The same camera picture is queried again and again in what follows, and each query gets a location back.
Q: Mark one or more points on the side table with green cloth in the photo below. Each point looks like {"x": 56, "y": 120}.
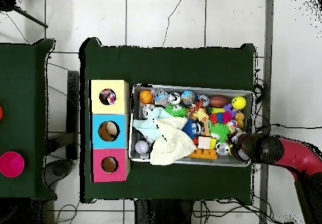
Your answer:
{"x": 25, "y": 108}

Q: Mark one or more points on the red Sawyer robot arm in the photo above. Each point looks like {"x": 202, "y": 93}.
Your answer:
{"x": 297, "y": 156}

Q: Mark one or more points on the pink disc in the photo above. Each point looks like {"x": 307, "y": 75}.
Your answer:
{"x": 11, "y": 164}

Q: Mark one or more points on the clear mesh bin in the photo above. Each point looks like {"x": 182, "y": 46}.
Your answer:
{"x": 191, "y": 162}

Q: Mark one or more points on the cream yellow cloth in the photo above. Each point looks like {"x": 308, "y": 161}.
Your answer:
{"x": 171, "y": 143}

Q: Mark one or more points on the red disc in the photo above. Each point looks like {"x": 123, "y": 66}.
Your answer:
{"x": 1, "y": 113}

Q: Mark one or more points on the yellow smiley ball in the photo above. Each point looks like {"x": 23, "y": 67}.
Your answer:
{"x": 238, "y": 102}

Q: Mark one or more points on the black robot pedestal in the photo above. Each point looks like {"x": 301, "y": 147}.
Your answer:
{"x": 166, "y": 214}

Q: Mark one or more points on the green fuzzy toy with eyes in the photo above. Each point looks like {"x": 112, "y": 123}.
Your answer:
{"x": 177, "y": 111}

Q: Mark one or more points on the multicolour fuzzy caterpillar toy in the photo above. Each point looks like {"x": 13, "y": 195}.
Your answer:
{"x": 221, "y": 117}

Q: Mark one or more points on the black tripod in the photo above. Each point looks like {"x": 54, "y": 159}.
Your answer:
{"x": 7, "y": 5}

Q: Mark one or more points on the green spiky ball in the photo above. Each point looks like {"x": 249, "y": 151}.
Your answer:
{"x": 220, "y": 132}

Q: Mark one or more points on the wooden box with three holes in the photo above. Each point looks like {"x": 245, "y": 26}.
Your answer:
{"x": 98, "y": 128}

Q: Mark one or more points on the colourful polka dot cloth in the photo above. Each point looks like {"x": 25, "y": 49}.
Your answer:
{"x": 111, "y": 99}

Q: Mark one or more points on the small orange basketball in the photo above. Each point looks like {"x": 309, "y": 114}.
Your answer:
{"x": 146, "y": 96}

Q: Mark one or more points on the orange toy brick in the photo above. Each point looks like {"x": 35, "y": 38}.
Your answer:
{"x": 203, "y": 154}

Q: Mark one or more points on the globe print ball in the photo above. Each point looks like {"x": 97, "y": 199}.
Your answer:
{"x": 188, "y": 96}

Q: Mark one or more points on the brown toy football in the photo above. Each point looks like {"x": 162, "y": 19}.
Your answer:
{"x": 219, "y": 101}

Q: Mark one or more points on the mint green cloth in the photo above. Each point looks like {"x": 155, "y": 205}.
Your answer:
{"x": 148, "y": 123}

